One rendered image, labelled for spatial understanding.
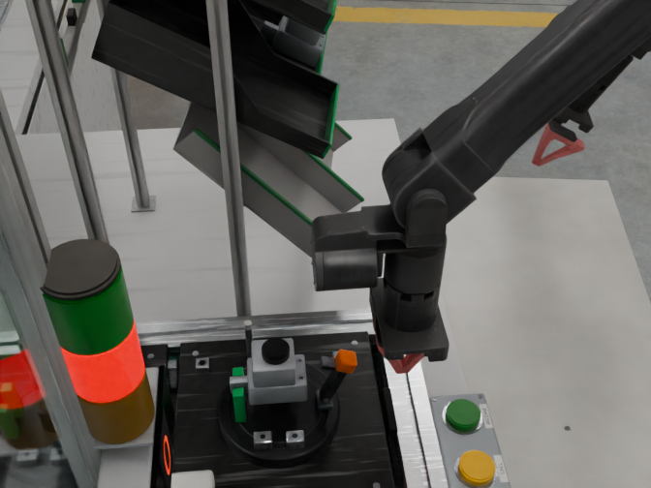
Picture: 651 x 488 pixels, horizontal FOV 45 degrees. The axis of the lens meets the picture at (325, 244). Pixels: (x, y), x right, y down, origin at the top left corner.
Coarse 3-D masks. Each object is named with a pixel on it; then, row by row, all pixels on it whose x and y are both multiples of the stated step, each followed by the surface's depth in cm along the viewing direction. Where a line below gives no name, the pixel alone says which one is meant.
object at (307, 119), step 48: (144, 0) 95; (192, 0) 94; (96, 48) 85; (144, 48) 85; (192, 48) 84; (240, 48) 98; (192, 96) 88; (240, 96) 88; (288, 96) 98; (336, 96) 99
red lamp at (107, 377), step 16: (128, 336) 51; (64, 352) 50; (112, 352) 50; (128, 352) 51; (80, 368) 51; (96, 368) 50; (112, 368) 51; (128, 368) 52; (144, 368) 55; (80, 384) 52; (96, 384) 52; (112, 384) 52; (128, 384) 53; (96, 400) 53; (112, 400) 53
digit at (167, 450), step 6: (162, 426) 61; (162, 432) 61; (168, 432) 64; (162, 438) 60; (168, 438) 64; (162, 444) 60; (168, 444) 63; (162, 450) 60; (168, 450) 63; (162, 456) 60; (168, 456) 63; (162, 462) 60; (168, 462) 63; (162, 468) 60; (168, 468) 63; (168, 474) 62; (168, 480) 62; (168, 486) 62
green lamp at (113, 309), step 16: (112, 288) 47; (48, 304) 47; (64, 304) 46; (80, 304) 46; (96, 304) 47; (112, 304) 48; (128, 304) 50; (64, 320) 47; (80, 320) 47; (96, 320) 48; (112, 320) 49; (128, 320) 50; (64, 336) 49; (80, 336) 48; (96, 336) 49; (112, 336) 49; (80, 352) 49; (96, 352) 49
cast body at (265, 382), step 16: (256, 352) 85; (272, 352) 84; (288, 352) 84; (256, 368) 83; (272, 368) 83; (288, 368) 84; (304, 368) 87; (240, 384) 87; (256, 384) 85; (272, 384) 85; (288, 384) 85; (304, 384) 86; (256, 400) 87; (272, 400) 87; (288, 400) 87; (304, 400) 87
